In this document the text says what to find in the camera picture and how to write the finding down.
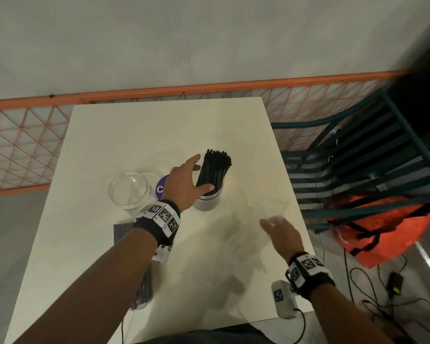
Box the person's right hand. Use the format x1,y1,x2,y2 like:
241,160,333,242
259,216,305,264

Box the person's left hand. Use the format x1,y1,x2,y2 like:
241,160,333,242
161,154,215,212

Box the bundle of black straws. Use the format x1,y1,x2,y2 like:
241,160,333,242
195,149,233,197

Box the person's left forearm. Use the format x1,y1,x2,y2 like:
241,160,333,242
14,227,159,344

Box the person's right forearm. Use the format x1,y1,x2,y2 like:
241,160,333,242
310,283,393,344

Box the metal cup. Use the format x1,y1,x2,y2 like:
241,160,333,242
193,187,224,212

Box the purple lid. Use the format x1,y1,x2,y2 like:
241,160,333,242
154,174,171,196

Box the black marker wristband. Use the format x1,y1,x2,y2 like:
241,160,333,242
286,251,336,301
133,199,181,247

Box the clear plastic jar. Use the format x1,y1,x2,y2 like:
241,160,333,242
108,171,155,211

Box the packet of black straws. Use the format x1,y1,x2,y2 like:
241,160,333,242
113,221,155,311

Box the teal slatted chair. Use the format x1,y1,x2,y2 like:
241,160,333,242
271,89,430,234

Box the orange bag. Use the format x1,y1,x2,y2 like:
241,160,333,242
325,195,430,270

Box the person's dark trousers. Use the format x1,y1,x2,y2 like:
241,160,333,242
134,323,274,344

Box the black power adapter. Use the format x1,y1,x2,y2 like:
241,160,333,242
387,271,404,295

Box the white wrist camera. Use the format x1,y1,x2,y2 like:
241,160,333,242
151,243,173,264
271,279,299,320

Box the black floor cable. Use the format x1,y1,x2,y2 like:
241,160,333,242
342,243,430,344

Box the orange wire fence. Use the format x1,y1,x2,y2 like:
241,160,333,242
0,69,411,198

